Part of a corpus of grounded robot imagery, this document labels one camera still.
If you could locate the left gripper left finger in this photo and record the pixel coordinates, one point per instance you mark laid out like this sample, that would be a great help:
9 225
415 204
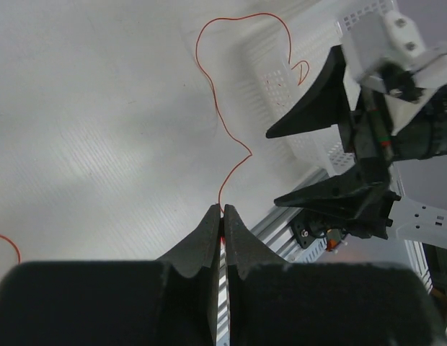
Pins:
198 249

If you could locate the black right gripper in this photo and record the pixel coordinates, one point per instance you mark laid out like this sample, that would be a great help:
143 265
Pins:
361 196

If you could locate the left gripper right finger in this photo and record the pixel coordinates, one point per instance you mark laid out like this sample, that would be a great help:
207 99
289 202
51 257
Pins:
247 257

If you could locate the near white plastic basket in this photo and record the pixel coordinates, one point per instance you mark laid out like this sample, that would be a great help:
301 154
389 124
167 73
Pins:
290 45

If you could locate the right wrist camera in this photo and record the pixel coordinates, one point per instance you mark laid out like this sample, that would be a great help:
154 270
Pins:
372 41

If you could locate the red orange wire ball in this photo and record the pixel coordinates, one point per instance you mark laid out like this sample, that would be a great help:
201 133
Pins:
10 254

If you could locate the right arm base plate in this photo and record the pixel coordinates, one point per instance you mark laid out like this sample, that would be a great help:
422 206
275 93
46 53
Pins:
309 226

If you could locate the aluminium mounting rail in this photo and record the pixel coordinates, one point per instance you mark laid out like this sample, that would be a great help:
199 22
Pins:
342 299

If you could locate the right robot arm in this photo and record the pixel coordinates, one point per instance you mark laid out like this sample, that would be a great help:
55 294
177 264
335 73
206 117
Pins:
411 220

